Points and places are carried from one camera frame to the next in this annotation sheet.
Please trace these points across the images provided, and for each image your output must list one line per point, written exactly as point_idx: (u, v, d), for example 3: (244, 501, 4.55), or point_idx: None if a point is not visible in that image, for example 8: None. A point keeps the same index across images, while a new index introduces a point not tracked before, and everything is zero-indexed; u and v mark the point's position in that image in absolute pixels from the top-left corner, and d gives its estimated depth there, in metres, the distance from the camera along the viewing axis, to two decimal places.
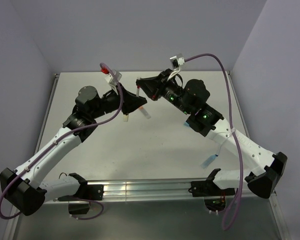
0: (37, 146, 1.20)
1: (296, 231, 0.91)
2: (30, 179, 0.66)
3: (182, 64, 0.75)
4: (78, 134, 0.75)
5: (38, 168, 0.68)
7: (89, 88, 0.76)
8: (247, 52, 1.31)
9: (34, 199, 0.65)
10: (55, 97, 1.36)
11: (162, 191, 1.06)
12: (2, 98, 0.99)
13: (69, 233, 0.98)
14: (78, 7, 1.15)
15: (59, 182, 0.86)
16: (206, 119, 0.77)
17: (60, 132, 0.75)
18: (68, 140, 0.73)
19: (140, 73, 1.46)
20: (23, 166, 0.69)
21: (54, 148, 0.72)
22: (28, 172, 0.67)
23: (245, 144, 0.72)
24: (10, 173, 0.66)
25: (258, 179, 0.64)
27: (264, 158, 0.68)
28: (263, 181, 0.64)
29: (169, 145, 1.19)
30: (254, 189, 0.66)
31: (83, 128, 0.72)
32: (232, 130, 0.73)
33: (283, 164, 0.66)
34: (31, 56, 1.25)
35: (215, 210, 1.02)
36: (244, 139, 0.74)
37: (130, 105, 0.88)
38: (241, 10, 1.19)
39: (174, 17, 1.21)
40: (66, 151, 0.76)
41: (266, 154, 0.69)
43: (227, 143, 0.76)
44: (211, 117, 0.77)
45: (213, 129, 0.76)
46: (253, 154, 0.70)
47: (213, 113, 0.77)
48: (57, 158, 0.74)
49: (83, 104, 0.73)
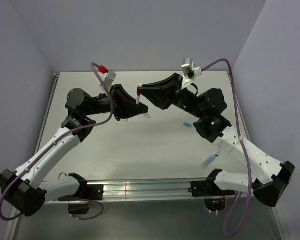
0: (37, 146, 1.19)
1: (295, 230, 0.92)
2: (30, 180, 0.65)
3: (198, 73, 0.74)
4: (77, 134, 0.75)
5: (38, 168, 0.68)
7: (76, 91, 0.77)
8: (247, 52, 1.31)
9: (34, 200, 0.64)
10: (55, 97, 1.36)
11: (162, 191, 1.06)
12: (2, 97, 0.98)
13: (69, 233, 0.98)
14: (77, 6, 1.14)
15: (59, 182, 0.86)
16: (214, 127, 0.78)
17: (58, 132, 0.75)
18: (67, 140, 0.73)
19: (140, 73, 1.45)
20: (22, 167, 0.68)
21: (54, 148, 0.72)
22: (28, 172, 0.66)
23: (252, 152, 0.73)
24: (10, 175, 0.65)
25: (264, 188, 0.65)
27: (271, 167, 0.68)
28: (269, 190, 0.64)
29: (169, 145, 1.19)
30: (261, 197, 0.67)
31: (82, 127, 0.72)
32: (240, 139, 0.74)
33: (291, 173, 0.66)
34: (31, 56, 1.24)
35: (215, 210, 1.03)
36: (252, 147, 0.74)
37: (123, 111, 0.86)
38: (242, 10, 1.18)
39: (175, 17, 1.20)
40: (66, 152, 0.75)
41: (274, 163, 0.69)
43: (235, 150, 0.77)
44: (219, 124, 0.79)
45: (221, 136, 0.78)
46: (260, 163, 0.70)
47: (221, 120, 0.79)
48: (57, 158, 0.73)
49: (74, 109, 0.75)
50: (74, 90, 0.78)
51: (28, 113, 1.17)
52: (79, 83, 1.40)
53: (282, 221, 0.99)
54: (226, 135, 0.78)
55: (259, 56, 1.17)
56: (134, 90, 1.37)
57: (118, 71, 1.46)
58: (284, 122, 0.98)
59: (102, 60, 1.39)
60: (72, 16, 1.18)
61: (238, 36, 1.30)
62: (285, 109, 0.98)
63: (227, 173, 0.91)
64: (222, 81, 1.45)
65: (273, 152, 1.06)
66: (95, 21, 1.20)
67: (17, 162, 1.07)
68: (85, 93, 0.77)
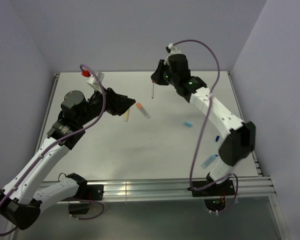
0: (38, 146, 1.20)
1: (296, 231, 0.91)
2: (18, 198, 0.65)
3: (171, 47, 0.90)
4: (65, 143, 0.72)
5: (26, 185, 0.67)
7: (75, 92, 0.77)
8: (247, 52, 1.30)
9: (27, 215, 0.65)
10: (55, 97, 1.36)
11: (162, 191, 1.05)
12: (2, 98, 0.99)
13: (69, 234, 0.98)
14: (77, 7, 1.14)
15: (56, 187, 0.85)
16: (192, 87, 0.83)
17: (44, 143, 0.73)
18: (54, 151, 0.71)
19: (140, 73, 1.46)
20: (10, 184, 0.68)
21: (41, 161, 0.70)
22: (15, 190, 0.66)
23: (218, 109, 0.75)
24: None
25: (223, 141, 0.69)
27: (231, 122, 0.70)
28: (226, 142, 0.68)
29: (169, 145, 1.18)
30: (222, 150, 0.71)
31: (69, 135, 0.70)
32: (210, 96, 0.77)
33: (250, 131, 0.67)
34: (31, 56, 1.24)
35: (215, 210, 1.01)
36: (219, 105, 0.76)
37: (120, 107, 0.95)
38: (242, 10, 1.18)
39: (175, 17, 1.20)
40: (55, 162, 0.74)
41: (235, 120, 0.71)
43: (204, 108, 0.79)
44: (197, 84, 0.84)
45: (194, 94, 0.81)
46: (222, 118, 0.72)
47: (199, 82, 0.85)
48: (46, 169, 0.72)
49: (70, 109, 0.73)
50: (73, 91, 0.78)
51: (28, 114, 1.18)
52: (80, 83, 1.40)
53: (282, 221, 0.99)
54: (200, 93, 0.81)
55: (259, 56, 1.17)
56: (134, 91, 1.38)
57: (118, 71, 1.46)
58: (284, 123, 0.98)
59: (102, 60, 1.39)
60: (72, 17, 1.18)
61: (238, 35, 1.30)
62: (284, 109, 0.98)
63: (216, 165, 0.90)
64: (222, 81, 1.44)
65: (273, 152, 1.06)
66: (95, 22, 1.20)
67: (17, 162, 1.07)
68: (84, 96, 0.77)
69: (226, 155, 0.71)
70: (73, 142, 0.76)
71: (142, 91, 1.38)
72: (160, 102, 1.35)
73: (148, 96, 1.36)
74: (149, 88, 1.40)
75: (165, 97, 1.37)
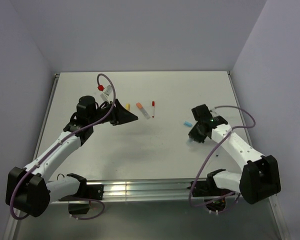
0: (37, 146, 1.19)
1: (297, 231, 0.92)
2: (41, 173, 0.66)
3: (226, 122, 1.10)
4: (80, 136, 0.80)
5: (47, 164, 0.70)
7: (88, 97, 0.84)
8: (247, 52, 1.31)
9: (42, 197, 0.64)
10: (54, 96, 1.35)
11: (162, 191, 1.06)
12: (2, 97, 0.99)
13: (69, 234, 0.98)
14: (76, 7, 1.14)
15: (59, 182, 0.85)
16: (212, 123, 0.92)
17: (62, 135, 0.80)
18: (72, 140, 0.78)
19: (140, 73, 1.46)
20: (32, 163, 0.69)
21: (60, 147, 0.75)
22: (38, 167, 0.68)
23: (236, 144, 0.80)
24: (19, 171, 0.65)
25: (242, 175, 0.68)
27: (250, 155, 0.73)
28: (245, 175, 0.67)
29: (169, 144, 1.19)
30: (242, 185, 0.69)
31: (83, 128, 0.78)
32: (229, 132, 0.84)
33: (270, 164, 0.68)
34: (31, 55, 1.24)
35: (215, 210, 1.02)
36: (237, 139, 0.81)
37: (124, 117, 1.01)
38: (242, 11, 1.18)
39: (175, 19, 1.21)
40: (68, 154, 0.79)
41: (254, 153, 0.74)
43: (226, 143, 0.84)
44: (217, 121, 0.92)
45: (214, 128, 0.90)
46: (241, 151, 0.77)
47: (219, 119, 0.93)
48: (62, 158, 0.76)
49: (84, 109, 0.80)
50: (86, 97, 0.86)
51: (28, 113, 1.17)
52: (80, 83, 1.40)
53: (282, 221, 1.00)
54: (220, 129, 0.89)
55: (259, 56, 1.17)
56: (134, 91, 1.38)
57: (118, 71, 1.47)
58: (284, 123, 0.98)
59: (102, 60, 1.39)
60: (72, 17, 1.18)
61: (238, 36, 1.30)
62: (284, 109, 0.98)
63: (227, 174, 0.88)
64: (222, 81, 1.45)
65: (273, 152, 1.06)
66: (95, 22, 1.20)
67: (17, 162, 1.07)
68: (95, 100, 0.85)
69: (246, 189, 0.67)
70: (84, 139, 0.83)
71: (143, 91, 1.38)
72: (160, 102, 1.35)
73: (148, 95, 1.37)
74: (149, 87, 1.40)
75: (166, 96, 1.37)
